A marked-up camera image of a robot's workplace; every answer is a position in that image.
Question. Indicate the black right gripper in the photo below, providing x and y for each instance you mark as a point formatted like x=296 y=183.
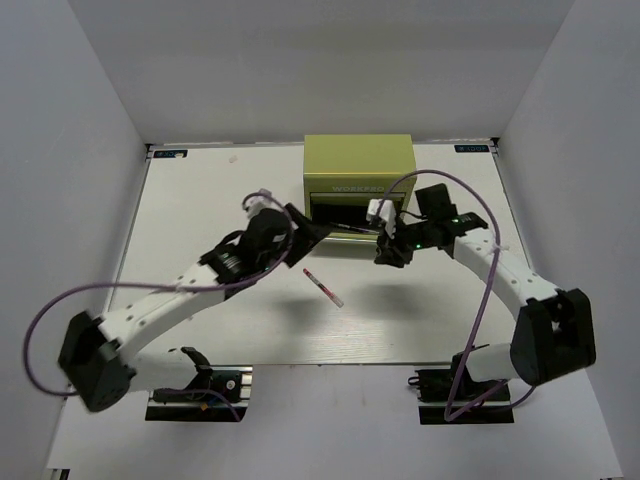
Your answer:
x=390 y=251

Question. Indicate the green metal tool chest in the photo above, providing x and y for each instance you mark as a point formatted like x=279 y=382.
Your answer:
x=362 y=162

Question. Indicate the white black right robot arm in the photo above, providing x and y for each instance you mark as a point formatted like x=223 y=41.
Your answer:
x=553 y=333

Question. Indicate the blue right corner label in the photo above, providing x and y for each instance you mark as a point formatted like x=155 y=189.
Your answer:
x=471 y=148

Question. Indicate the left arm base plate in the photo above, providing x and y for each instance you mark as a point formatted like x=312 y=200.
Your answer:
x=215 y=395

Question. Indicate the blue left corner label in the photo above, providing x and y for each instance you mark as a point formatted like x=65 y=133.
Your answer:
x=170 y=154

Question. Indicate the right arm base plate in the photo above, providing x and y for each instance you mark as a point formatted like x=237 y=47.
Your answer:
x=433 y=386

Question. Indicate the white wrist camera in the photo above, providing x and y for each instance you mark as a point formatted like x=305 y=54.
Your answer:
x=382 y=213
x=255 y=202

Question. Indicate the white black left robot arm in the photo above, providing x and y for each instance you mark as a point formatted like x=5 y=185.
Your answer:
x=98 y=353

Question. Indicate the green bottom drawer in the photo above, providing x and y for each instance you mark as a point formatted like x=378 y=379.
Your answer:
x=350 y=212

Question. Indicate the red ink clear pen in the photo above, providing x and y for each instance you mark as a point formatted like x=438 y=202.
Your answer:
x=326 y=291

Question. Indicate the green drawer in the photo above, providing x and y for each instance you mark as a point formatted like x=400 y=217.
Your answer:
x=350 y=212
x=344 y=196

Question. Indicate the purple ink clear pen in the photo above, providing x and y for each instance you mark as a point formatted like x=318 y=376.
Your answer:
x=353 y=229

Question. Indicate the blue corner label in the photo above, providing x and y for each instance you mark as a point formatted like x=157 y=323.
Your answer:
x=170 y=154
x=471 y=148

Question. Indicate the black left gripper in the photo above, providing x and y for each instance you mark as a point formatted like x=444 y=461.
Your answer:
x=306 y=236

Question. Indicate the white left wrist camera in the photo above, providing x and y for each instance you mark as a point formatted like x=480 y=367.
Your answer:
x=255 y=202

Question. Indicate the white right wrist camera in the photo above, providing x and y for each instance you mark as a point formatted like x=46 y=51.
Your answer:
x=382 y=213

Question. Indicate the green top drawer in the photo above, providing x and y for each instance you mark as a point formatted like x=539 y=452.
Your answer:
x=344 y=196

